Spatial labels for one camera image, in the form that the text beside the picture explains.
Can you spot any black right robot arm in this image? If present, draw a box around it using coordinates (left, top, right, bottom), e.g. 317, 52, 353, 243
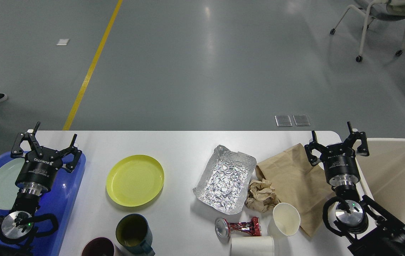
304, 122, 405, 256

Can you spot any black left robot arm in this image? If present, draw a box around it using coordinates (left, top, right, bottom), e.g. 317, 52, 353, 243
0, 122, 83, 256

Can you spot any left metal floor plate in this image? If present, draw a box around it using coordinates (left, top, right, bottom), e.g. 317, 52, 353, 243
275, 115, 293, 127

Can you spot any brown paper bag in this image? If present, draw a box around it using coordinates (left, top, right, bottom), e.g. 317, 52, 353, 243
255, 144, 335, 238

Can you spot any upright white paper cup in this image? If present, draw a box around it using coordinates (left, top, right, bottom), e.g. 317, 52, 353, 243
267, 202, 300, 239

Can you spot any blue plastic tray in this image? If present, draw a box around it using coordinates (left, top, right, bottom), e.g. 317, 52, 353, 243
0, 152, 86, 256

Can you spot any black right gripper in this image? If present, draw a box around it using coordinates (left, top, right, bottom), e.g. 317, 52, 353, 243
304, 122, 370, 187

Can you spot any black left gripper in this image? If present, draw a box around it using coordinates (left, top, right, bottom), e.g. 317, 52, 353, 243
11, 122, 82, 194

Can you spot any white framed office chair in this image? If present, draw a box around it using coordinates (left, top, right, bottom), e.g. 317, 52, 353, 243
330, 0, 405, 63

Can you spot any lying white paper cup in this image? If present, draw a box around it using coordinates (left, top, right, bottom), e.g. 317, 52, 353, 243
230, 236, 275, 256

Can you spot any pale green plate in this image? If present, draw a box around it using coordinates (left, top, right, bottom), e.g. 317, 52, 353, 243
0, 158, 25, 210

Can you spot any white floor marker tag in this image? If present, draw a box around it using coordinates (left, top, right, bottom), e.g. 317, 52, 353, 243
56, 38, 70, 46

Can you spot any dark teal mug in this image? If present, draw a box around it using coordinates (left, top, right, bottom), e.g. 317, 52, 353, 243
116, 213, 155, 256

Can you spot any crushed red soda can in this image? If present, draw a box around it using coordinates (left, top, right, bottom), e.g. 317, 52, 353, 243
215, 217, 261, 239

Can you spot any yellow plastic plate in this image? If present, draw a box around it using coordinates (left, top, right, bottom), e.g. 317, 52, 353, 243
105, 155, 165, 207

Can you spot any aluminium foil tray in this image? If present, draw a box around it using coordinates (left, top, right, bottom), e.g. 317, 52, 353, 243
193, 145, 257, 215

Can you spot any right metal floor plate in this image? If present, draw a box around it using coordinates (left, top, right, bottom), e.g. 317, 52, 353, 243
292, 114, 311, 127

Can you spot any beige plastic bin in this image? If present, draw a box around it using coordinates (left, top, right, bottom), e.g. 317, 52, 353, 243
356, 138, 405, 224

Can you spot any crumpled brown paper ball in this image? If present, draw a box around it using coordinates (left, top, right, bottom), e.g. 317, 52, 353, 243
245, 179, 280, 213

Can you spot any pink mug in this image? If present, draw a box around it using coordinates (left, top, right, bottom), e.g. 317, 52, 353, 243
80, 237, 124, 256

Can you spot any metal floor plate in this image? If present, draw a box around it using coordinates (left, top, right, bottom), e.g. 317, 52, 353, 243
292, 114, 311, 127
275, 115, 293, 127

